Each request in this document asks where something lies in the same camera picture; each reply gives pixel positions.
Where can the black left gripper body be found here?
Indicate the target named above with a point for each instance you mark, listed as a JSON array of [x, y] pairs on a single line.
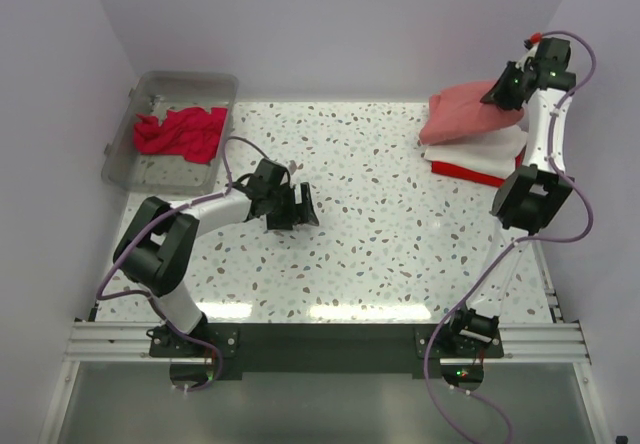
[[282, 200]]

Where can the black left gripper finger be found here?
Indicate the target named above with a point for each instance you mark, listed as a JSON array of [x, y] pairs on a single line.
[[276, 223], [305, 207]]

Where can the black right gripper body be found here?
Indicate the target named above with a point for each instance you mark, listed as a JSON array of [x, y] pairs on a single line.
[[526, 69]]

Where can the salmon pink t shirt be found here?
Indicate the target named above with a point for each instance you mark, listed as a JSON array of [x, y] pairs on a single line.
[[457, 112]]

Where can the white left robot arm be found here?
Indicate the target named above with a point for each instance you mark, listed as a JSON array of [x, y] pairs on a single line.
[[155, 250]]

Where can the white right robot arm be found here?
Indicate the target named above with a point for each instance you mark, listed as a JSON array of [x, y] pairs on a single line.
[[532, 194]]

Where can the folded white t shirt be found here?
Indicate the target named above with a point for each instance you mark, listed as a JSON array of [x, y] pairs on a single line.
[[493, 154]]

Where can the crumpled red t shirt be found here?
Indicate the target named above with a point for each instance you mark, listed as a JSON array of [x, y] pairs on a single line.
[[193, 133]]

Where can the folded red t shirt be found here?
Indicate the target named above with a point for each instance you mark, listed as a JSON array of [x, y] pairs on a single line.
[[475, 176]]

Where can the clear plastic bin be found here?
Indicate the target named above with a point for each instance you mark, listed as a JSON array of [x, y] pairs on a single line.
[[155, 94]]

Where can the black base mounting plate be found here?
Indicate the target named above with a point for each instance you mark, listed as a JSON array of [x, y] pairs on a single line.
[[229, 351]]

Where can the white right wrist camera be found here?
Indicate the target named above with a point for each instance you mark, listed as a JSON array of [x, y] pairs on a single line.
[[531, 46]]

